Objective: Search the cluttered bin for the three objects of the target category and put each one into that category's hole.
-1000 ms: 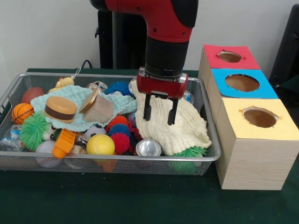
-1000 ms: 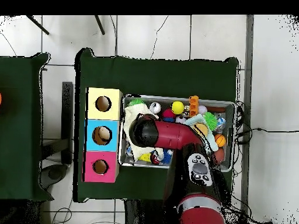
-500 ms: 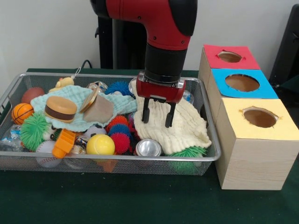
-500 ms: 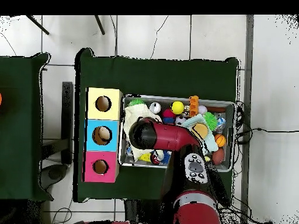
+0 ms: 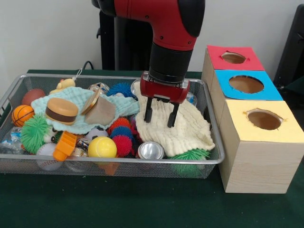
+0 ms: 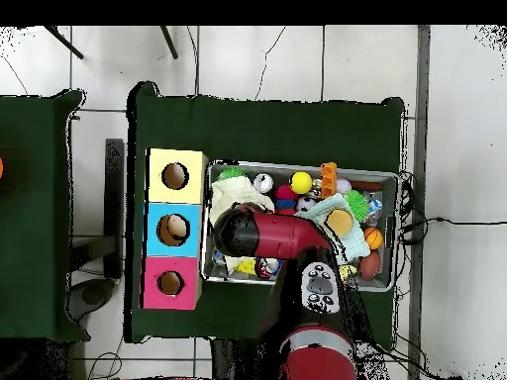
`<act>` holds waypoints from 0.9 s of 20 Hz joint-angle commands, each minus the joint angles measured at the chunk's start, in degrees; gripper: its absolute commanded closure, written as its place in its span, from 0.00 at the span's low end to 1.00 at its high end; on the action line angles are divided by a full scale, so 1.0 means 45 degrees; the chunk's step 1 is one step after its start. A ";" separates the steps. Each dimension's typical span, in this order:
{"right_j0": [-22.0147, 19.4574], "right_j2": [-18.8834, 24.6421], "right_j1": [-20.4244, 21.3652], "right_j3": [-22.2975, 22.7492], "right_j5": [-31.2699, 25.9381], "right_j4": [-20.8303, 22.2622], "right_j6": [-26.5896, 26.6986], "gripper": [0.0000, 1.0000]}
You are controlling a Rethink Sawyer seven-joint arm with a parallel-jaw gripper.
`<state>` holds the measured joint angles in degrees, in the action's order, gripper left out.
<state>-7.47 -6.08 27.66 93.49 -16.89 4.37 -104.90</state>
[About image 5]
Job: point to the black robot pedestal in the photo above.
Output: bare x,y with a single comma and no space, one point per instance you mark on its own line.
133,47

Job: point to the yellow rubber duck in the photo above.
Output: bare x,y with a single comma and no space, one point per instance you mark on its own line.
65,85

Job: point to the cream waffle cloth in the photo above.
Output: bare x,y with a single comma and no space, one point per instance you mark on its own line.
187,133

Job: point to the dark green tablecloth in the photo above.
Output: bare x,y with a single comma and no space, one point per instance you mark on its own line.
142,202

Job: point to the wooden box with three holes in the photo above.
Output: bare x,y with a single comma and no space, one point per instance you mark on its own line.
259,166

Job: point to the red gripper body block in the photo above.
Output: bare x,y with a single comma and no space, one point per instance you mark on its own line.
164,91

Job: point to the toy hamburger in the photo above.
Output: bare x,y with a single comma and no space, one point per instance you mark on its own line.
61,111

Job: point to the small orange basketball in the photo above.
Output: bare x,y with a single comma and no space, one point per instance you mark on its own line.
22,116

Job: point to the plain wooden block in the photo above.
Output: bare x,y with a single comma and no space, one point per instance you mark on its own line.
102,111

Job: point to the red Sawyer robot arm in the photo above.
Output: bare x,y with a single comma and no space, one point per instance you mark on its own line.
171,28

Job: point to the light teal waffle cloth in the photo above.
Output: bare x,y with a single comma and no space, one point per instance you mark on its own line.
71,95

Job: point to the small brown football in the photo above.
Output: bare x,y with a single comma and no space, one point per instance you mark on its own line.
33,97

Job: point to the yellow ball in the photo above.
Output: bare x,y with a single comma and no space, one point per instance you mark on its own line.
102,147

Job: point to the black chair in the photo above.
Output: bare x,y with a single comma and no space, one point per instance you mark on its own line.
292,47

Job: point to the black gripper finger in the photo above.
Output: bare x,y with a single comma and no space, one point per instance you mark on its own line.
173,116
148,110

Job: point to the large green spiky ball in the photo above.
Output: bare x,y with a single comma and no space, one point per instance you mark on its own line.
192,154

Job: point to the orange plastic toy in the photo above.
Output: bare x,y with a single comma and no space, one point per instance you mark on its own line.
64,146

